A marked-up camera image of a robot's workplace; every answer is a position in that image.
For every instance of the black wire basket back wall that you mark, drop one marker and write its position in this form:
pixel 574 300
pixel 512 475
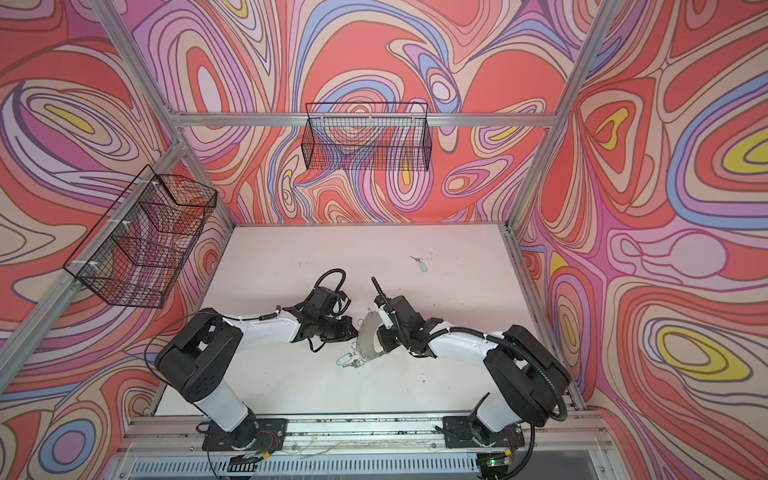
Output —
pixel 367 136

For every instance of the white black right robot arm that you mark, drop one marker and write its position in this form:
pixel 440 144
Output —
pixel 530 382

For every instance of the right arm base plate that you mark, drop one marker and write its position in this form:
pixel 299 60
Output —
pixel 469 432

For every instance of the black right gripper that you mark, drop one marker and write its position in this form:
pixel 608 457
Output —
pixel 383 335

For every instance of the black wire basket left wall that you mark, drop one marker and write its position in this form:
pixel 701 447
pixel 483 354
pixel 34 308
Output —
pixel 140 251

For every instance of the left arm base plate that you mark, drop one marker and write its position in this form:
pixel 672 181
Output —
pixel 259 435

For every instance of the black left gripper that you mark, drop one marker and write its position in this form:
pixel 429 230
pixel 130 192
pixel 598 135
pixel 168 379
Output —
pixel 341 328

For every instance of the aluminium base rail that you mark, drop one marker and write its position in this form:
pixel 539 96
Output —
pixel 365 446

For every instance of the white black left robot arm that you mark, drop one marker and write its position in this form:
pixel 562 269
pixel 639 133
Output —
pixel 194 362

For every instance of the black wire basket wall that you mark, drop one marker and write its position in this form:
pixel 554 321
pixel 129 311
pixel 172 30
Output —
pixel 140 251
pixel 367 136

